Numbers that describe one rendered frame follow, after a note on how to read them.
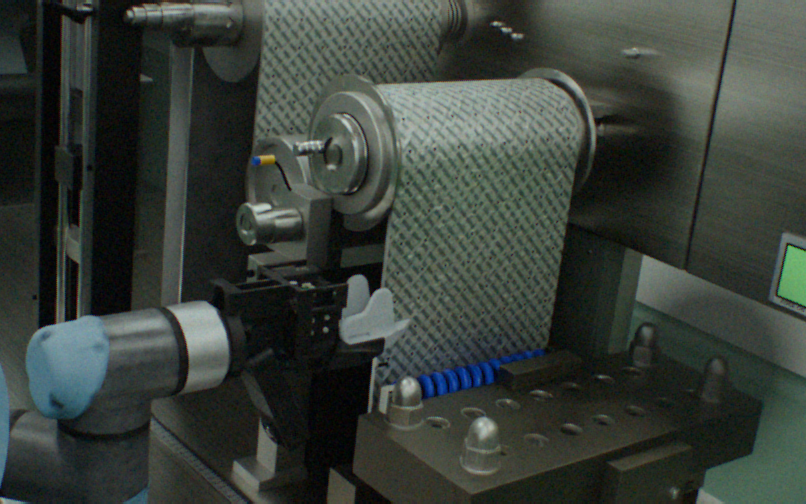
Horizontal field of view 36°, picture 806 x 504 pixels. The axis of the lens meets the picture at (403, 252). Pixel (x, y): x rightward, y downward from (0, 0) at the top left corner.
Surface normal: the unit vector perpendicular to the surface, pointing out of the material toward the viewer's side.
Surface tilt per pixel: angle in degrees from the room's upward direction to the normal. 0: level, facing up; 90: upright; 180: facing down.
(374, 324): 90
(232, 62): 90
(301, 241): 90
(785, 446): 0
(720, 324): 90
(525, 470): 0
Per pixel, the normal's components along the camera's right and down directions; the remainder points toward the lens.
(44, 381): -0.79, 0.11
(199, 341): 0.59, -0.18
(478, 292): 0.61, 0.31
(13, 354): 0.11, -0.94
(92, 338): 0.38, -0.63
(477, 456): -0.37, 0.26
